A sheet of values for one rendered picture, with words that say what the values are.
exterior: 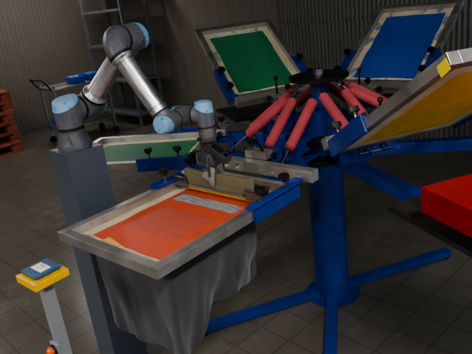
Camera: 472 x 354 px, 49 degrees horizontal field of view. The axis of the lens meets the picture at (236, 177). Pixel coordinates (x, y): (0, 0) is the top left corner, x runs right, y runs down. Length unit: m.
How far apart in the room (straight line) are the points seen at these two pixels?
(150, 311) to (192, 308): 0.16
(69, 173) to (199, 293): 0.82
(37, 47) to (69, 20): 0.74
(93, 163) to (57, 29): 7.12
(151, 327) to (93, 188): 0.72
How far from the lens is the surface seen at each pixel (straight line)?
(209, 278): 1.96
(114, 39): 2.13
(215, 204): 2.14
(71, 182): 2.39
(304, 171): 2.16
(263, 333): 2.96
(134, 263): 1.74
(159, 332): 2.06
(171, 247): 1.85
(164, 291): 1.85
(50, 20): 9.39
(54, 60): 9.37
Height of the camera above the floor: 1.77
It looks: 20 degrees down
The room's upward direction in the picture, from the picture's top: 7 degrees counter-clockwise
